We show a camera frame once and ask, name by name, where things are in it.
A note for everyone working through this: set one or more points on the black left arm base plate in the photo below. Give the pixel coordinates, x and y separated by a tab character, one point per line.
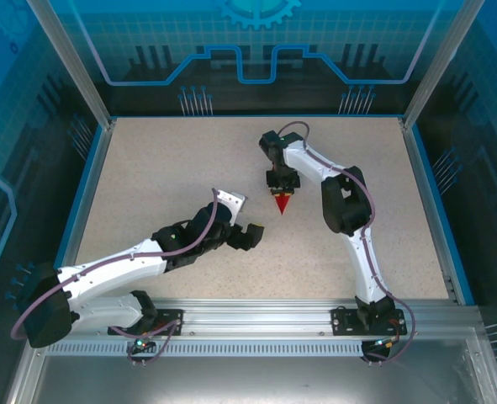
166	314

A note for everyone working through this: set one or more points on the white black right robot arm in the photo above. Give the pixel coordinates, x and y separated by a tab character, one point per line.
307	162

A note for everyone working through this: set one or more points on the red paper sheet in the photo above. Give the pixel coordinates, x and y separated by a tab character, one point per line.
281	205

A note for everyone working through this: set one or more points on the aluminium side rail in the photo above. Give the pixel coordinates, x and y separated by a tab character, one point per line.
421	177
93	177

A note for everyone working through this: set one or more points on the aluminium mounting rail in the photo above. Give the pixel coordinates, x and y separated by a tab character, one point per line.
256	315

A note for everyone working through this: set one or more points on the aluminium frame post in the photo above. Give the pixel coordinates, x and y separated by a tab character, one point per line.
76	67
438	67

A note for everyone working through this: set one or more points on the grey metal sheet panel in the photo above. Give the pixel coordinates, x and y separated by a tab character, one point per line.
248	379

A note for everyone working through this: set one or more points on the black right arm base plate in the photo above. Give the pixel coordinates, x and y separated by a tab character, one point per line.
341	326

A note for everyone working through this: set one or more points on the blue table edge strip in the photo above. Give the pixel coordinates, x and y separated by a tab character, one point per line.
256	115
72	210
441	210

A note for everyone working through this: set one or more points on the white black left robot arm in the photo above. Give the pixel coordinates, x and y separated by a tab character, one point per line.
113	269

